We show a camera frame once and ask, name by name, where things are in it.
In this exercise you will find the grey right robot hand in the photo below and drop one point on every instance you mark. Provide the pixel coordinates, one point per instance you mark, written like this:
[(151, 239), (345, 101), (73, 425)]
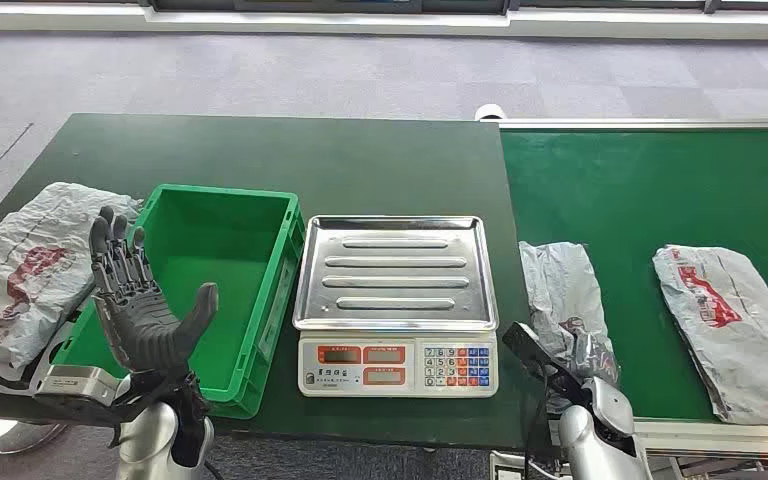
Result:
[(589, 354)]

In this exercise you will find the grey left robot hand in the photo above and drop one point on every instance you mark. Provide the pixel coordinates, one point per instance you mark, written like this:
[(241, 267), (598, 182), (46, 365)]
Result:
[(139, 324)]

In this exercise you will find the grey parcel bag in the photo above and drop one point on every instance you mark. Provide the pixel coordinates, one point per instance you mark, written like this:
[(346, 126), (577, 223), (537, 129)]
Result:
[(556, 285)]

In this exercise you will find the grey parcel bag faded red print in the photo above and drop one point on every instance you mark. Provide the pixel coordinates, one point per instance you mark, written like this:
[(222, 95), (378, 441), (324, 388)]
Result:
[(26, 265)]

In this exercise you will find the grey parcel bag bright red logo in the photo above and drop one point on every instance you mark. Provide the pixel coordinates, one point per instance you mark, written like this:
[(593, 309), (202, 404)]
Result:
[(735, 318)]

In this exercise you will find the white conveyor roller end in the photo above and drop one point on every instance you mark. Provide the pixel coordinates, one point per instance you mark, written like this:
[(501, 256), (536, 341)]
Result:
[(490, 111)]

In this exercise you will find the green plastic crate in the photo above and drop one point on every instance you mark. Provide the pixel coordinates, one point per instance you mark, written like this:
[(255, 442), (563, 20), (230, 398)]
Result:
[(225, 265)]

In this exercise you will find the silver round table base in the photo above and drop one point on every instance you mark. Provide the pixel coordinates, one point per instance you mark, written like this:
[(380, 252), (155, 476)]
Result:
[(16, 437)]

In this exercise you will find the white electronic scale steel tray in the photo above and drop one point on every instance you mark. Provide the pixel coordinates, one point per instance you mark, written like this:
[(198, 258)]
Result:
[(394, 278)]

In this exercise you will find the white window sill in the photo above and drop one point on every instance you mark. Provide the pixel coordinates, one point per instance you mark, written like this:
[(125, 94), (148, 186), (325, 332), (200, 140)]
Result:
[(384, 23)]

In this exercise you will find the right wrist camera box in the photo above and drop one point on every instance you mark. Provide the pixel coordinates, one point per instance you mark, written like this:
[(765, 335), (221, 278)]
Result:
[(530, 348)]

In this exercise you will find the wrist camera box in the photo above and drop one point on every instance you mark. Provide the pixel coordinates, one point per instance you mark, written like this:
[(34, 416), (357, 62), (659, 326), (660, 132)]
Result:
[(76, 385), (530, 348)]

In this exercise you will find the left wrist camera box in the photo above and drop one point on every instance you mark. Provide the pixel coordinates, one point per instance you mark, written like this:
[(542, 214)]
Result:
[(76, 385)]

